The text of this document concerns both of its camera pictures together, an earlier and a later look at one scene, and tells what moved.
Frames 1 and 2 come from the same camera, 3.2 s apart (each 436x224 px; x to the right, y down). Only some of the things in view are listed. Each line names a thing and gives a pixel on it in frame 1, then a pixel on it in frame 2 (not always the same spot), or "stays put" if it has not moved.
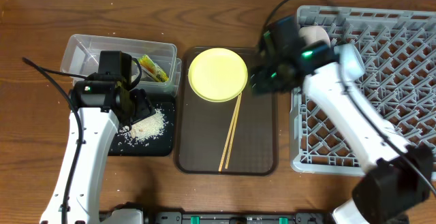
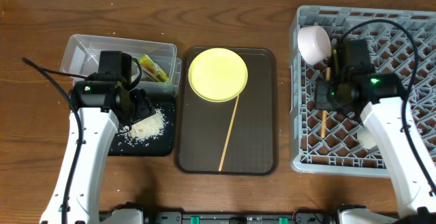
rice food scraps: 146,132 stays put
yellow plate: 218,75 stays put
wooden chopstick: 234,131 -> 324,114
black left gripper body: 139,107 stays put
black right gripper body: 260,81 -> 322,95
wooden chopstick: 230,133 stays put
